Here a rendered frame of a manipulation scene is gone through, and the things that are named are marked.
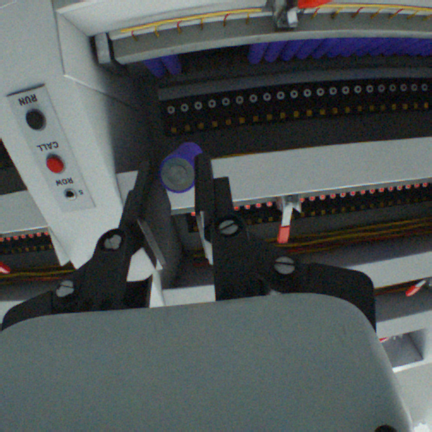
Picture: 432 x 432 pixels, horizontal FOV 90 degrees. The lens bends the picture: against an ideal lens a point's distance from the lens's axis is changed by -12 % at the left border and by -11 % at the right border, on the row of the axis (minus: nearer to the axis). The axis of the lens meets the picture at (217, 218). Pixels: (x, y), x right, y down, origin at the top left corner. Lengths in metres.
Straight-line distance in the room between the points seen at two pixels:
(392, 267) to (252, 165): 0.28
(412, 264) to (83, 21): 0.51
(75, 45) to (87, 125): 0.07
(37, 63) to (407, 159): 0.36
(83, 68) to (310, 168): 0.23
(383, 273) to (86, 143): 0.43
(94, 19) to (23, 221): 0.23
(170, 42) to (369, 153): 0.23
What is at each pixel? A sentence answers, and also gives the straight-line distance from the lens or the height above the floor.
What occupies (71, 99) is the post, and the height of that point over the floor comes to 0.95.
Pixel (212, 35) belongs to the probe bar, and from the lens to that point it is 0.26.
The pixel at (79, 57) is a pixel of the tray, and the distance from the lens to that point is 0.25.
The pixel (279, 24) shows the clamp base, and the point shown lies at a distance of 0.25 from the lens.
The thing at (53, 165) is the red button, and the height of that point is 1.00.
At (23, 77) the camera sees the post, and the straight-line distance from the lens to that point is 0.26.
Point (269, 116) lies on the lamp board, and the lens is 0.39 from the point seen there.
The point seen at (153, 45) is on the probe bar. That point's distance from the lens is 0.27.
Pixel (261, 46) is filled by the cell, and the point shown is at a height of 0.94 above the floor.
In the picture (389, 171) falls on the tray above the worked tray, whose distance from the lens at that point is 0.31.
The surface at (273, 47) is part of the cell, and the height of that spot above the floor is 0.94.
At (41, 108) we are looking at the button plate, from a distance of 0.26.
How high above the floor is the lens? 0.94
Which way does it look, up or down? 35 degrees up
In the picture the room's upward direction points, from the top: 171 degrees clockwise
